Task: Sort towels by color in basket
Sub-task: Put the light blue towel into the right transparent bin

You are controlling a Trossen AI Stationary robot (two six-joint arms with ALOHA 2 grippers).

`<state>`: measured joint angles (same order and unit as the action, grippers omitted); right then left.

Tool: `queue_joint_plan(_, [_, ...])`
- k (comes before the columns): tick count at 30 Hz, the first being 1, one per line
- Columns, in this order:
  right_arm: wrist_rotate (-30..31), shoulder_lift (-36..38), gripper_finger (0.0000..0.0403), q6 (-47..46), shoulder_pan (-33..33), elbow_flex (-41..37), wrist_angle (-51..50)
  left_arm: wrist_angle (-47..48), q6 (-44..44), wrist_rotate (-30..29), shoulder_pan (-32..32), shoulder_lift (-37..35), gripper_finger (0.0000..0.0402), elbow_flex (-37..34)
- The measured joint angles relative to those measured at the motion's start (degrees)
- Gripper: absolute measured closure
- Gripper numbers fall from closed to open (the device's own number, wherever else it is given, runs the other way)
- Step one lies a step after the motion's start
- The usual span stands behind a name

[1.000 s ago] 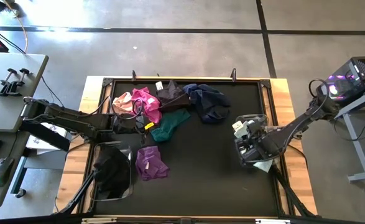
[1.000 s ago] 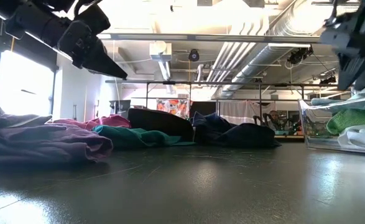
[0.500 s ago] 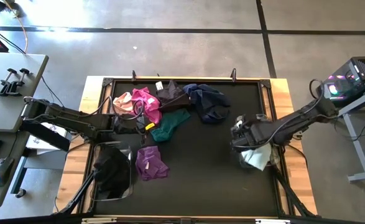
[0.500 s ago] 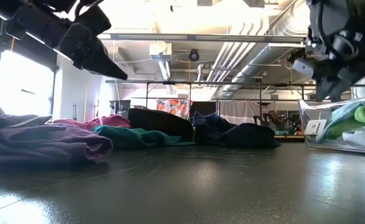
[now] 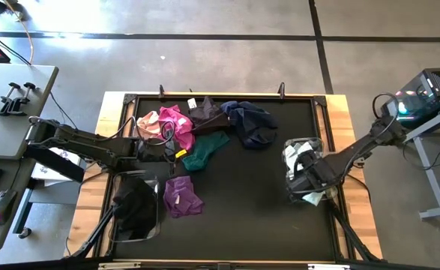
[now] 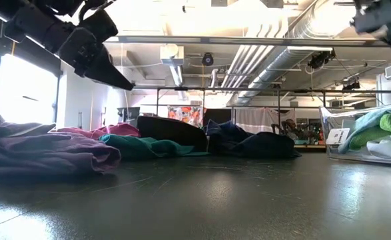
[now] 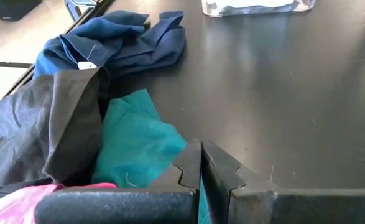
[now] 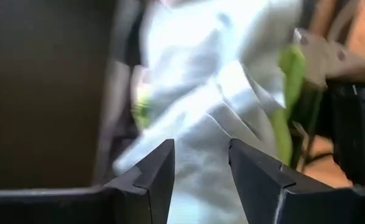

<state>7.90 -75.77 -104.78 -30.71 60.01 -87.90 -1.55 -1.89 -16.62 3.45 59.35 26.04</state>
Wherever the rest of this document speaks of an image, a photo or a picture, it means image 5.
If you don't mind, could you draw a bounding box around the white box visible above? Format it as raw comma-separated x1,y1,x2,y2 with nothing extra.
30,145,82,188

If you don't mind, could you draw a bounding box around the silver metal bracket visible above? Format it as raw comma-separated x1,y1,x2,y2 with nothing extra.
97,261,142,270
307,262,352,270

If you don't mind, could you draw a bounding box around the teal towel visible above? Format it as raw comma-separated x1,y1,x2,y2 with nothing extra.
181,130,231,173

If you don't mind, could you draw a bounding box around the black computer mouse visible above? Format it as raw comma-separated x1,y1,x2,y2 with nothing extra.
0,188,19,227

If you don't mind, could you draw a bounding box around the purple towel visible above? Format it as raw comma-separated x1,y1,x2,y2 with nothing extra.
162,175,205,220

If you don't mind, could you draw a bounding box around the charcoal towel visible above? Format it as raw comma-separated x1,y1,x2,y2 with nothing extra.
187,95,231,137

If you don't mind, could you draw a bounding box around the black caster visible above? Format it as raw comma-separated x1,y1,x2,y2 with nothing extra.
16,226,33,240

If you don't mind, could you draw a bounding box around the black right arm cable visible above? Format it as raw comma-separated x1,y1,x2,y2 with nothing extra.
371,91,401,125

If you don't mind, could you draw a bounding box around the orange cable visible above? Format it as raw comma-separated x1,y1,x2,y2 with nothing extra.
2,0,35,65

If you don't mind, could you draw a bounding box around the peach towel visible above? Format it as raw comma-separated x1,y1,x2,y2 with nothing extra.
135,110,163,140

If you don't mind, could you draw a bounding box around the black screw clamp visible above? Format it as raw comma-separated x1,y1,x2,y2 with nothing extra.
6,82,37,117
0,82,22,116

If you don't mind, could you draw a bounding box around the wooden table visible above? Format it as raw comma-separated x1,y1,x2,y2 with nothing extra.
64,91,385,263

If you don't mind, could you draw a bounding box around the black flat bar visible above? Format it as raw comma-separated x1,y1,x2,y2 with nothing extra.
23,143,86,184

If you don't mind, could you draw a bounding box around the black frame strut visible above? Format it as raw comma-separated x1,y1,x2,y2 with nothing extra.
328,208,380,263
68,204,118,260

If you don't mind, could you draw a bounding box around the clear plastic basket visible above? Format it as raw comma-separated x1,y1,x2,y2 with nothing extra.
281,136,331,192
108,169,163,244

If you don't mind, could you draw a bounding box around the black computer tower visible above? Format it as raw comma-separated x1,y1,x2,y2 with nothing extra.
379,66,440,131

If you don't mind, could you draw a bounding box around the light grey table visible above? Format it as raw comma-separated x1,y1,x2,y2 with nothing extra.
0,62,60,161

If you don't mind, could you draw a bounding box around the grey metal-leg table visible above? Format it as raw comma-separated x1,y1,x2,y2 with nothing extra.
394,103,440,221

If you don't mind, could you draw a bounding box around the grey desk base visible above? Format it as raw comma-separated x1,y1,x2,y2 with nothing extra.
12,178,80,236

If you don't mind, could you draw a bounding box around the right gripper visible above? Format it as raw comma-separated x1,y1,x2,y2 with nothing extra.
285,149,343,197

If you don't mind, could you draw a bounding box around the navy blue towel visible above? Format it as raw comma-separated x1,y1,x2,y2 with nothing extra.
220,100,280,150

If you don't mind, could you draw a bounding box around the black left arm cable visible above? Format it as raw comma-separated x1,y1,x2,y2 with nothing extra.
103,115,176,148

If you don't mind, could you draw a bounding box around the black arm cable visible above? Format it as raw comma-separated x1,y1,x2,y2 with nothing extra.
371,91,401,125
103,115,176,148

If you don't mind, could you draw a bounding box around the pink towel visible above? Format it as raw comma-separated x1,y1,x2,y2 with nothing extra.
157,104,197,152

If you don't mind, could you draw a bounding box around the thin black cable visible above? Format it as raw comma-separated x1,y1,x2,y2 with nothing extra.
0,28,32,67

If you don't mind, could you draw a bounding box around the black towel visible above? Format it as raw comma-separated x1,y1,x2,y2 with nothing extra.
112,175,159,241

